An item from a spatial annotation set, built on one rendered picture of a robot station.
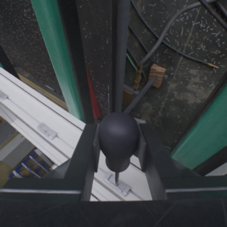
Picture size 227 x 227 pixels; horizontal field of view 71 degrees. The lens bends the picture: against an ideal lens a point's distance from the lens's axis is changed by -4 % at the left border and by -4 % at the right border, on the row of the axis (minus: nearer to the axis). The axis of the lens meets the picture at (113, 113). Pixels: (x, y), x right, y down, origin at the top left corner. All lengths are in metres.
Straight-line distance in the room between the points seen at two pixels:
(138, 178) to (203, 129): 0.18
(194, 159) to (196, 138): 0.04
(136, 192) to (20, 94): 0.37
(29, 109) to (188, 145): 0.36
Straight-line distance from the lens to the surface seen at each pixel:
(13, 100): 0.49
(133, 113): 1.22
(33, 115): 0.43
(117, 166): 0.18
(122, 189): 0.32
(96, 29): 0.58
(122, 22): 0.55
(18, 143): 9.72
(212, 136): 0.18
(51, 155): 0.84
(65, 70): 0.26
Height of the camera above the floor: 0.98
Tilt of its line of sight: 28 degrees down
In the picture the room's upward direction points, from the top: 139 degrees counter-clockwise
